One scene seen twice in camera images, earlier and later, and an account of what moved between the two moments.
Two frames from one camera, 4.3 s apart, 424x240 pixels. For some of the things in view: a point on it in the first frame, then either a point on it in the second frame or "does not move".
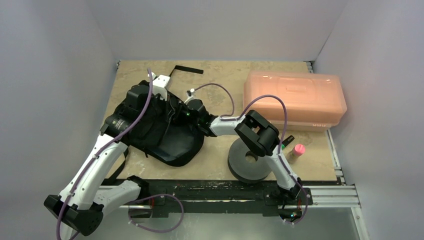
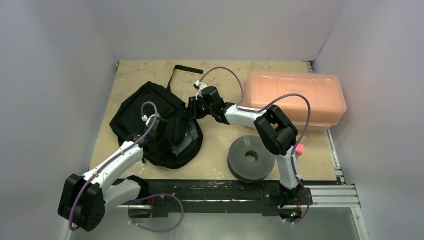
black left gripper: (156, 97) → (167, 146)
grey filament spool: (244, 170) does not move
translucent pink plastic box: (314, 101) does not move
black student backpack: (169, 136) does not move
